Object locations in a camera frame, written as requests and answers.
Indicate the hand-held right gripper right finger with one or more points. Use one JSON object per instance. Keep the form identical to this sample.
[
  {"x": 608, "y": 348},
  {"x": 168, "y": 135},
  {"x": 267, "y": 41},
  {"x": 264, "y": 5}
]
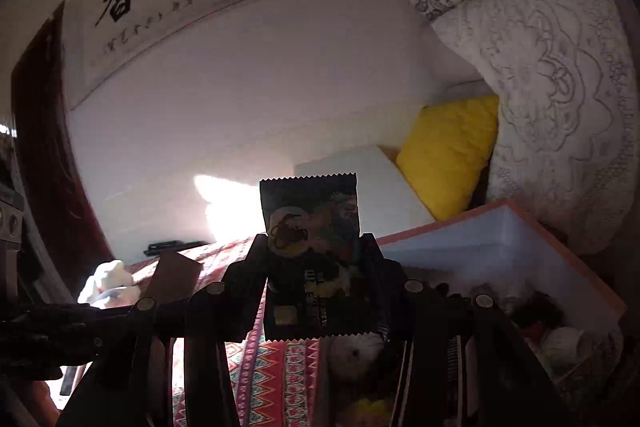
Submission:
[{"x": 372, "y": 267}]

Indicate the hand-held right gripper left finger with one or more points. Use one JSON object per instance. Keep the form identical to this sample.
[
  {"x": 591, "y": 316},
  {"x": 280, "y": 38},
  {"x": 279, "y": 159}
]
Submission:
[{"x": 250, "y": 272}]

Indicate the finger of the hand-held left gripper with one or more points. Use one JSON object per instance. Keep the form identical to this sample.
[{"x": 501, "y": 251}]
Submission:
[{"x": 60, "y": 337}]

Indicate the dark snack packet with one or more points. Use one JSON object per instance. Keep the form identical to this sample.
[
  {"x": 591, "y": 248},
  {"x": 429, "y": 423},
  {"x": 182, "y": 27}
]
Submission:
[{"x": 310, "y": 227}]

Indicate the brown cardboard box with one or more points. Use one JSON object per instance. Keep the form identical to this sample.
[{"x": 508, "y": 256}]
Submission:
[{"x": 172, "y": 276}]

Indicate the orange storage box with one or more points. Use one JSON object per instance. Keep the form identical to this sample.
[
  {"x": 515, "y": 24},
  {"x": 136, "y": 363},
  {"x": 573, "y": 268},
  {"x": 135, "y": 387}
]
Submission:
[{"x": 500, "y": 247}]

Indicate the yellow plush toy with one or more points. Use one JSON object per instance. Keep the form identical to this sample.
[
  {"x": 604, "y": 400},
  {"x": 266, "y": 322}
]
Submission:
[{"x": 370, "y": 412}]

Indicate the red patterned desktop cloth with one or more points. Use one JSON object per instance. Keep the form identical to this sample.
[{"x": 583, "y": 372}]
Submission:
[{"x": 280, "y": 377}]

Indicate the white plush sheep toy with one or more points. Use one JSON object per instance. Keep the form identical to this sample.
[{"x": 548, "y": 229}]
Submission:
[{"x": 112, "y": 282}]

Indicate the black device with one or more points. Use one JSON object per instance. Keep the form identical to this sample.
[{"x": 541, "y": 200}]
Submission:
[{"x": 175, "y": 248}]

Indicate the white fluffy toy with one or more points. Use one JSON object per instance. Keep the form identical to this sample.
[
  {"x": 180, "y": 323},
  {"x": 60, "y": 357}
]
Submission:
[{"x": 355, "y": 352}]

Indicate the yellow pillow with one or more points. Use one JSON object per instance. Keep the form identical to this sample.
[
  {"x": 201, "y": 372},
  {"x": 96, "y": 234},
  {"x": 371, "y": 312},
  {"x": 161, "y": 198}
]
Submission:
[{"x": 450, "y": 157}]

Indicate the pale round ball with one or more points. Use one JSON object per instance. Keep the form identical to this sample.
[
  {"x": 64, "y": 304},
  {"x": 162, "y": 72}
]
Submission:
[{"x": 562, "y": 347}]

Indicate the white embroidered pillow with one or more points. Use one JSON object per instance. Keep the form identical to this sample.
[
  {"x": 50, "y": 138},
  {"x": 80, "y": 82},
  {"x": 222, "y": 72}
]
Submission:
[{"x": 560, "y": 117}]

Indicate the dark red door frame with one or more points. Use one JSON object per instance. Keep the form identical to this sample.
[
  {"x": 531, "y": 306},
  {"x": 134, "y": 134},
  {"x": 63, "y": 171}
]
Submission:
[{"x": 45, "y": 157}]

